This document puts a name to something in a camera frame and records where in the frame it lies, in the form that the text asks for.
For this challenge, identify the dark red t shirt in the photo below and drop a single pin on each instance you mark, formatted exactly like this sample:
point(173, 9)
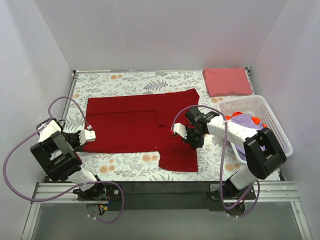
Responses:
point(142, 123)

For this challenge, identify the white plastic laundry basket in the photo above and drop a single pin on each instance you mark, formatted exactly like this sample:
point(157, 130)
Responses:
point(258, 107)

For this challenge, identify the aluminium frame rail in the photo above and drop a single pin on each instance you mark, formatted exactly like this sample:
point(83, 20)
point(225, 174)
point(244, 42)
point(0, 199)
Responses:
point(172, 211)

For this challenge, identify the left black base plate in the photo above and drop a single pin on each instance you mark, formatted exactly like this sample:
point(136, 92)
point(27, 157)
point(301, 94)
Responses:
point(99, 192)

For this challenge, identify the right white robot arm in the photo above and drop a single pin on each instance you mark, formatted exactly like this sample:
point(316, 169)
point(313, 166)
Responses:
point(263, 153)

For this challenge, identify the lavender t shirt in basket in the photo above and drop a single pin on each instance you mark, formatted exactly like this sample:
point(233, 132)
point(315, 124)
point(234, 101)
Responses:
point(241, 152)

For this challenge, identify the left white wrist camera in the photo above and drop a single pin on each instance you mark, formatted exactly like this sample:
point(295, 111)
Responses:
point(87, 136)

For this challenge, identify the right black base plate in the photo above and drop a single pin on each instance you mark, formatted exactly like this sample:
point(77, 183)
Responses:
point(228, 193)

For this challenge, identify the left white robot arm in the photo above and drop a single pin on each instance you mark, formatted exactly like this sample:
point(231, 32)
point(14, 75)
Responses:
point(56, 152)

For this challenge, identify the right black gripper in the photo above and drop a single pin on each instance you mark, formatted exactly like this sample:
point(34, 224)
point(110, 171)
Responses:
point(189, 139)

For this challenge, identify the orange garment in basket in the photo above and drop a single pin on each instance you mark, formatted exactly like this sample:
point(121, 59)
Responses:
point(246, 120)

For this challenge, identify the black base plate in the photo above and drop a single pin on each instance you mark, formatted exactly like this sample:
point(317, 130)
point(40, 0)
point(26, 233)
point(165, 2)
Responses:
point(99, 192)
point(228, 193)

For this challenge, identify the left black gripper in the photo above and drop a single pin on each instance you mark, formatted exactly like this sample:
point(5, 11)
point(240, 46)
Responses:
point(76, 139)

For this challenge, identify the folded pink t shirt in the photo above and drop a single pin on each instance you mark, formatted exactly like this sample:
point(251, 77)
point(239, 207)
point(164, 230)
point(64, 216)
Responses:
point(226, 82)

